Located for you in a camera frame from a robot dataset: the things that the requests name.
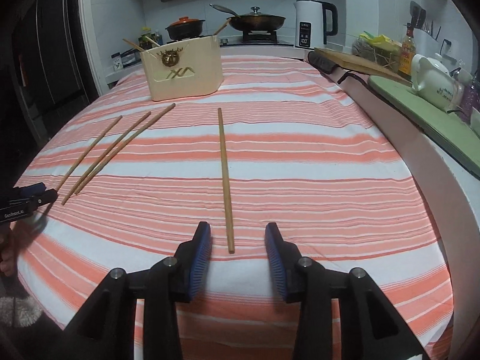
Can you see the chopstick in holder left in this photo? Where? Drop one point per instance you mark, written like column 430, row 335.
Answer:
column 134, row 45

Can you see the left hand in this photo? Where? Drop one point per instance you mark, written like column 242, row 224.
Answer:
column 10, row 246

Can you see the wooden cutting board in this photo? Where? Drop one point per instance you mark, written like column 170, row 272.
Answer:
column 357, row 64

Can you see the white teapot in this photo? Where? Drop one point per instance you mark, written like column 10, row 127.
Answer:
column 432, row 82

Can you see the gas stove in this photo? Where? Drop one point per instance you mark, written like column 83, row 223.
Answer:
column 254, row 39

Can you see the chopstick in holder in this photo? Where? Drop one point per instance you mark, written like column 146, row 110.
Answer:
column 134, row 45
column 226, row 23

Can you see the white electric kettle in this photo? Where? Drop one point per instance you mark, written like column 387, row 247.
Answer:
column 315, row 22

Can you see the chopstick in holder right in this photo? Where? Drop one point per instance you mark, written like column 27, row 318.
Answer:
column 226, row 23

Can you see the black pot orange lid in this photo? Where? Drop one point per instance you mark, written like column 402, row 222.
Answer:
column 185, row 28

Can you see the green mat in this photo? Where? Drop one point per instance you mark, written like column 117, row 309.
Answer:
column 447, row 130

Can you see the black wok with lid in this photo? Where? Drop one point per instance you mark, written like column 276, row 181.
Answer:
column 254, row 21

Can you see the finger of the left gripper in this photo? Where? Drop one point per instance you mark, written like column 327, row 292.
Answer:
column 44, row 198
column 30, row 190

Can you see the beige utensil holder box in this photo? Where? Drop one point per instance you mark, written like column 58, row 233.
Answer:
column 188, row 68

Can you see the seasoning bottle rack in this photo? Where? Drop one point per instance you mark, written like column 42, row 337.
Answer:
column 147, row 40

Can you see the striped orange white tablecloth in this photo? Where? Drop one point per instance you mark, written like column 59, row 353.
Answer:
column 301, row 153

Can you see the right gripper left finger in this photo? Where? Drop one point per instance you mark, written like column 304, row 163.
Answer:
column 103, row 328

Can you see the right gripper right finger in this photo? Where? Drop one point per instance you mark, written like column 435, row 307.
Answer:
column 370, row 325

